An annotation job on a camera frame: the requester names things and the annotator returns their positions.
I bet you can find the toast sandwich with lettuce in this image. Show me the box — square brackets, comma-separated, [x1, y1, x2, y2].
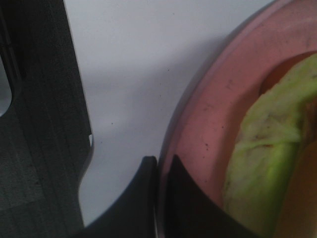
[222, 53, 317, 238]

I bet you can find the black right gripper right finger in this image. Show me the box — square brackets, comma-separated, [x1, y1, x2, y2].
[165, 155, 250, 238]

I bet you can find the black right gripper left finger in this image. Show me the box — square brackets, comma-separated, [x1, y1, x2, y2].
[73, 156, 157, 238]

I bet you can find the pink round plate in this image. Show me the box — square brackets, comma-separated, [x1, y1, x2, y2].
[157, 0, 317, 238]

